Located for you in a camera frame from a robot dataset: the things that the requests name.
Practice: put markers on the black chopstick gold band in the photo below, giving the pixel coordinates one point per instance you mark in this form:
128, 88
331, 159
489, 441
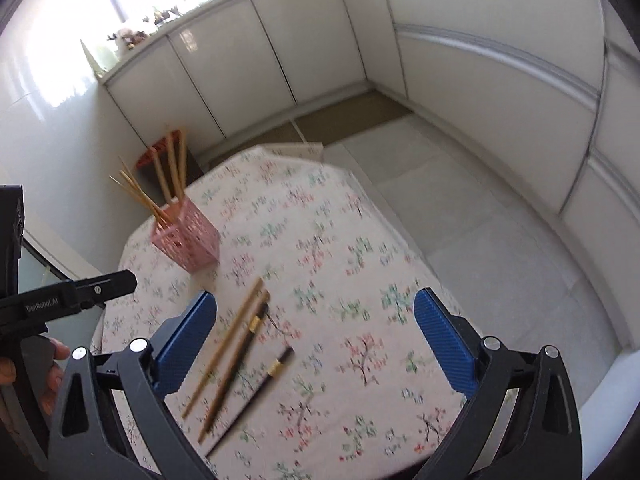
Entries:
251, 400

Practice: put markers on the pale cutting board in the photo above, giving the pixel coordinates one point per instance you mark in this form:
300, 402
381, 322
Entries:
100, 57

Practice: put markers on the single light bamboo chopstick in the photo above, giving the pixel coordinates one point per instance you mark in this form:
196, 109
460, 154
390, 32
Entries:
224, 345

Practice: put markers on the pink perforated chopstick holder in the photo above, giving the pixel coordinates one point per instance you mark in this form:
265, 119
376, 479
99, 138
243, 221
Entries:
190, 240

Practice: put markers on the brown floor mat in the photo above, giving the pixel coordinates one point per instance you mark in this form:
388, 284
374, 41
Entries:
260, 140
345, 115

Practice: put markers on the floral tablecloth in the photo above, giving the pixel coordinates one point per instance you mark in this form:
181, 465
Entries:
325, 270

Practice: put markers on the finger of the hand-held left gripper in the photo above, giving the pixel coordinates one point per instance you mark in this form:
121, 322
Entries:
107, 287

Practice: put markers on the brown chopstick black tip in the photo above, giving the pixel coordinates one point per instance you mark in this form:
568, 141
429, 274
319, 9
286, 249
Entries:
232, 370

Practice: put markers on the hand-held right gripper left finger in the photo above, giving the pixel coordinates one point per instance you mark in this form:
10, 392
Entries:
185, 345

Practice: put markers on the row of small ornaments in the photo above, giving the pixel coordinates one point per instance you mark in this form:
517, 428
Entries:
130, 35

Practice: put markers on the white kitchen cabinets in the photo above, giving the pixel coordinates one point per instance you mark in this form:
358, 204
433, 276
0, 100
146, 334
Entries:
475, 75

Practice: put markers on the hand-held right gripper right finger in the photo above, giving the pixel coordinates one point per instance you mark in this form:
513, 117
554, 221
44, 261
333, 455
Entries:
445, 345

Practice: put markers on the person's left hand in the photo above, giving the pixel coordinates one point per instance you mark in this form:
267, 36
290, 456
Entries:
52, 380

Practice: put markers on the brown trash bin red bag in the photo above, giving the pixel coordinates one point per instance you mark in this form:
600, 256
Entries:
195, 167

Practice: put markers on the pile of bamboo chopsticks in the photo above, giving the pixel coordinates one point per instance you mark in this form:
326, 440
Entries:
174, 165

